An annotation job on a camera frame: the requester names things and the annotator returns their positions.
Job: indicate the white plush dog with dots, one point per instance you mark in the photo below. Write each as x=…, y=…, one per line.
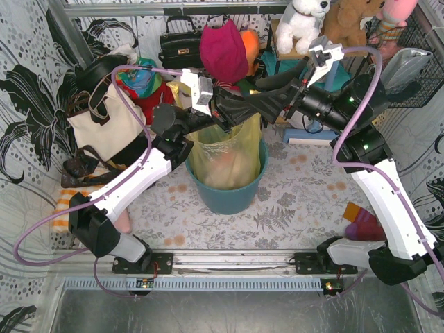
x=300, y=25

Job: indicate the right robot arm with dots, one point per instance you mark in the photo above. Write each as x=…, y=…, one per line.
x=408, y=247

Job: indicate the teal folded cloth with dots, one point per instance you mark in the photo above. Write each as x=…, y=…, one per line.
x=270, y=61

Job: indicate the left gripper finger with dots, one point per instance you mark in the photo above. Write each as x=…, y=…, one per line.
x=235, y=116
x=228, y=99

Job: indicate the brown teddy bear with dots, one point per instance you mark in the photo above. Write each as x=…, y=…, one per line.
x=342, y=24

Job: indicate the purple orange sock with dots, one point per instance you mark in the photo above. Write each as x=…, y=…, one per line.
x=363, y=226

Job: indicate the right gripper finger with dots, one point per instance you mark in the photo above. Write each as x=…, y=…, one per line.
x=279, y=80
x=268, y=104

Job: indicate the teal trash bin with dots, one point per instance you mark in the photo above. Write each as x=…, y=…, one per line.
x=234, y=201

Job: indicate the white pink plush doll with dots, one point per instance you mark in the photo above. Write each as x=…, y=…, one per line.
x=227, y=86

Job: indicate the magenta fabric bag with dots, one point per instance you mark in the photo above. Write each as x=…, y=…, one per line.
x=223, y=53

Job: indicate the pink plush toy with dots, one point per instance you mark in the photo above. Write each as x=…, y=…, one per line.
x=393, y=18

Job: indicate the silver foil pouch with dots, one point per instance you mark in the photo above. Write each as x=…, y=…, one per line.
x=404, y=66

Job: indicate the colourful printed bag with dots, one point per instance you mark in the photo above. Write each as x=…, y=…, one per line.
x=139, y=84

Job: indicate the yellow trash bag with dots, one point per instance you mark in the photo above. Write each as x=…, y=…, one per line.
x=211, y=141

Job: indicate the orange plush toy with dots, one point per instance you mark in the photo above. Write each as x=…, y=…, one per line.
x=252, y=46

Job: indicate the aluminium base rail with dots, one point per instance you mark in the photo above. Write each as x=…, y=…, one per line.
x=200, y=263

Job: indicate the black metal shelf rack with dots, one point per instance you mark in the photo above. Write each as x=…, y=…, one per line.
x=271, y=41

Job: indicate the brown leather bag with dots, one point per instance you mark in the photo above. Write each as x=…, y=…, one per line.
x=86, y=168

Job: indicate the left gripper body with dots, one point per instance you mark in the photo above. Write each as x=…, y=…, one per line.
x=219, y=109

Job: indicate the black leather handbag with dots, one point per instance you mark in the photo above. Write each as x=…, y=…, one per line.
x=180, y=50

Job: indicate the black wire basket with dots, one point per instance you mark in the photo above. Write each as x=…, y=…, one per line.
x=426, y=84

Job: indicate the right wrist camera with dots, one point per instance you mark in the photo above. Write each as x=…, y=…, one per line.
x=323, y=54

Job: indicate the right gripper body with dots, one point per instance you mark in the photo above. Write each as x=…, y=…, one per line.
x=296, y=98

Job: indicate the pink cylindrical plush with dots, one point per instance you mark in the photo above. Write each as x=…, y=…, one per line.
x=123, y=222

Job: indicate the blue floor sweeper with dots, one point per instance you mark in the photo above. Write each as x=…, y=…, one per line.
x=315, y=133

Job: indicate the red garment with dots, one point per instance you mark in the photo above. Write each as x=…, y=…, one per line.
x=162, y=95

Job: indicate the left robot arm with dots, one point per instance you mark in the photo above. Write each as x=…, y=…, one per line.
x=92, y=218

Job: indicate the cream canvas tote bag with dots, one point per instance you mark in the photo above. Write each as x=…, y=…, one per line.
x=117, y=131

